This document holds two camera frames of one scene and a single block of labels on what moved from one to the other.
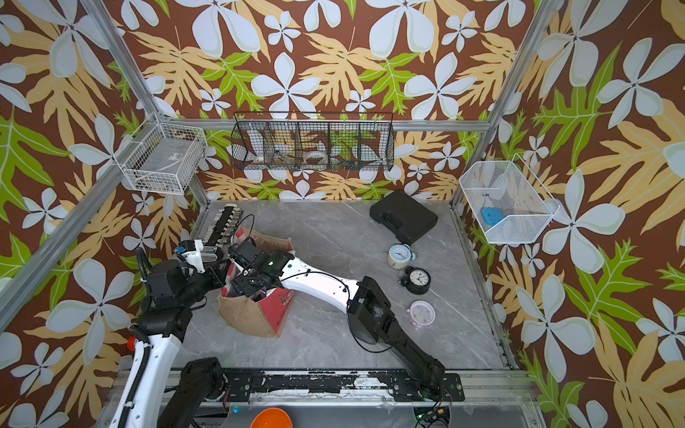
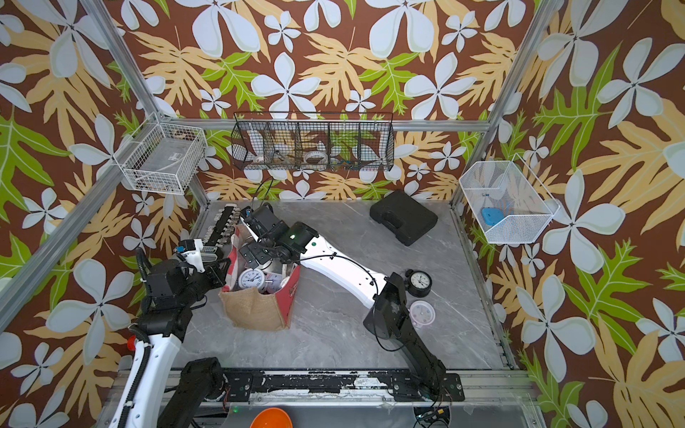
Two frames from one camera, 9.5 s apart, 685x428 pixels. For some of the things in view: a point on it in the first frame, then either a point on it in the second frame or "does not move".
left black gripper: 218,276 does not move
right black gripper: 239,284 to 253,246
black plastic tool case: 403,215 does not move
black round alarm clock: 416,280 does not move
